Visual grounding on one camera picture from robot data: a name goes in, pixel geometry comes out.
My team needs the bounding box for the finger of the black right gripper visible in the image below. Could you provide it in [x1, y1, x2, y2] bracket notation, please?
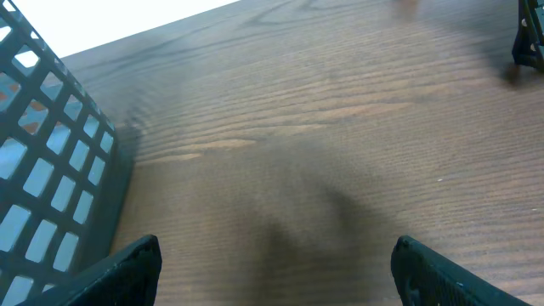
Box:
[512, 0, 543, 71]

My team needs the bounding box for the grey plastic basket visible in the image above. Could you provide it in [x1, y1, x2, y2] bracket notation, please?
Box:
[1, 1, 131, 305]

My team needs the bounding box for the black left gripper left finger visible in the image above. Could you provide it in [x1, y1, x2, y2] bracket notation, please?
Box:
[22, 235, 162, 306]

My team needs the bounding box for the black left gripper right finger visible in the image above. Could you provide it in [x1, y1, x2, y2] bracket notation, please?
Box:
[390, 235, 529, 306]

